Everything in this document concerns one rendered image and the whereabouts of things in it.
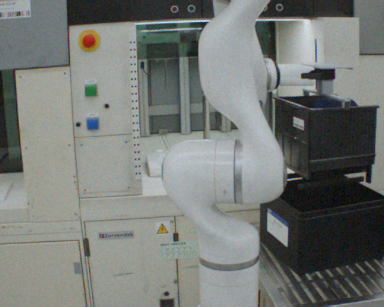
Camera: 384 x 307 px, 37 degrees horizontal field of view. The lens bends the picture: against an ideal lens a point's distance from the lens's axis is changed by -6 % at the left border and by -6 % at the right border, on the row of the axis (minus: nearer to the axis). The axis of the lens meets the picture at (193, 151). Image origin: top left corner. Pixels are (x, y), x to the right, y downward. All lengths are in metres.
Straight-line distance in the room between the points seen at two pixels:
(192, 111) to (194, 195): 1.63
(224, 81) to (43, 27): 0.83
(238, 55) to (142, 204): 0.90
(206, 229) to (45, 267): 0.93
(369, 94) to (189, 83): 1.02
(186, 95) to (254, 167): 1.60
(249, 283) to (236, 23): 0.49
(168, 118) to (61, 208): 1.00
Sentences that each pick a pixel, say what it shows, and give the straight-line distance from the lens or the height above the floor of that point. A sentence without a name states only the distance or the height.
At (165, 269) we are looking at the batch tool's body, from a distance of 1.96.
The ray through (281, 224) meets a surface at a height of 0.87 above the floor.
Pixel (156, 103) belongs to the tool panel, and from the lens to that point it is 2.71.
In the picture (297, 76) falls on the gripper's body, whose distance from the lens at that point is 1.50.
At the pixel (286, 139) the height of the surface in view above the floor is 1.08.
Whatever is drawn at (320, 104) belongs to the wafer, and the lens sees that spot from 1.63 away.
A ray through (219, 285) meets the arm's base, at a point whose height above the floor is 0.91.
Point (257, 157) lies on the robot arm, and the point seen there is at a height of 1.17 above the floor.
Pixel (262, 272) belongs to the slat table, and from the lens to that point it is 1.57.
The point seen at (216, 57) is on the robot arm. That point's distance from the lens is 1.06.
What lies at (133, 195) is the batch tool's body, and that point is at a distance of 1.87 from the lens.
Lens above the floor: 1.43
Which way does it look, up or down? 14 degrees down
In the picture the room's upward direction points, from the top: 2 degrees counter-clockwise
